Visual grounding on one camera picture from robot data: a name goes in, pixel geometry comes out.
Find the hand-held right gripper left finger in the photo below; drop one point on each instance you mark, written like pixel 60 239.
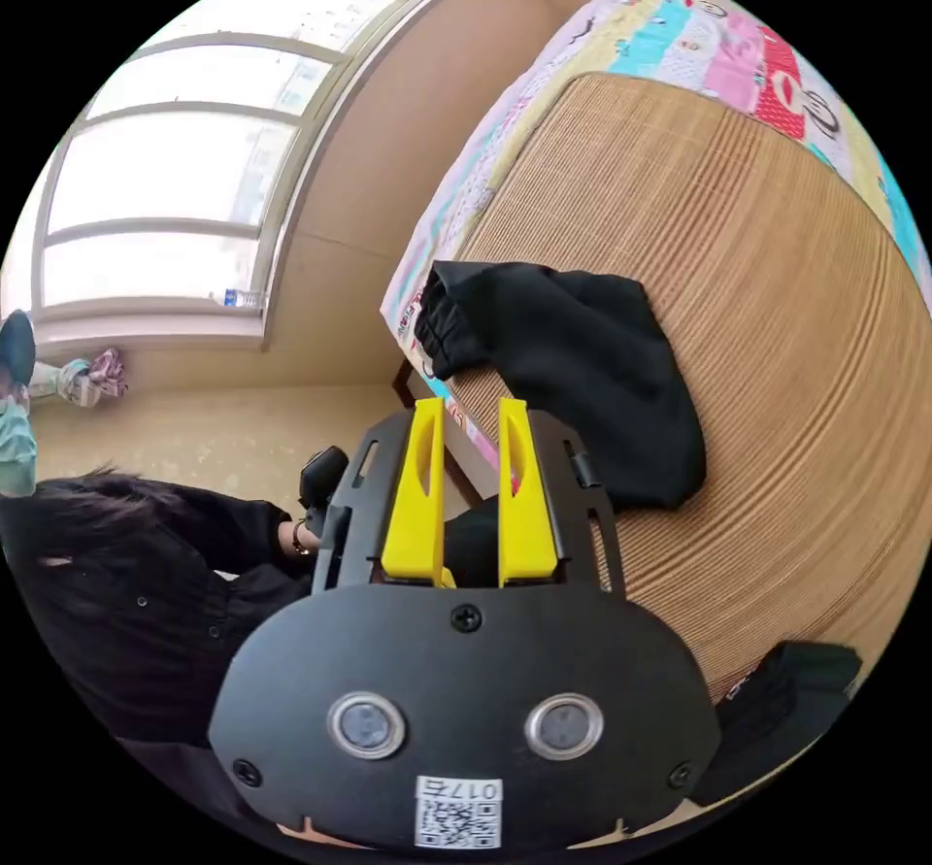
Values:
pixel 413 501

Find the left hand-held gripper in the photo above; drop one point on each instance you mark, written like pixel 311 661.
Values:
pixel 323 473

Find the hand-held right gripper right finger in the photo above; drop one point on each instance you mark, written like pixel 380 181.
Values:
pixel 526 508

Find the black pants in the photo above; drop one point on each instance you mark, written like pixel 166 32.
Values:
pixel 582 384

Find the person's left forearm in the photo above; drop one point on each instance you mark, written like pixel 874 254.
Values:
pixel 236 526

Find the person's left hand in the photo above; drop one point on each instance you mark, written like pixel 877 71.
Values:
pixel 300 539

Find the clear water bottle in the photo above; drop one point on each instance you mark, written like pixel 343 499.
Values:
pixel 240 298

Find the person's body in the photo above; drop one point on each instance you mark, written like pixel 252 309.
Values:
pixel 124 625

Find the pale patterned cloth bundle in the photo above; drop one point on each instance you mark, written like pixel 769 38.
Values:
pixel 84 379

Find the window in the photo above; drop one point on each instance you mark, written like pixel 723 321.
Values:
pixel 182 173

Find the bed with woven mat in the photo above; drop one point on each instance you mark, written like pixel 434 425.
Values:
pixel 772 282

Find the pile of clothes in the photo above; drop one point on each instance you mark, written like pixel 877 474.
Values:
pixel 783 723

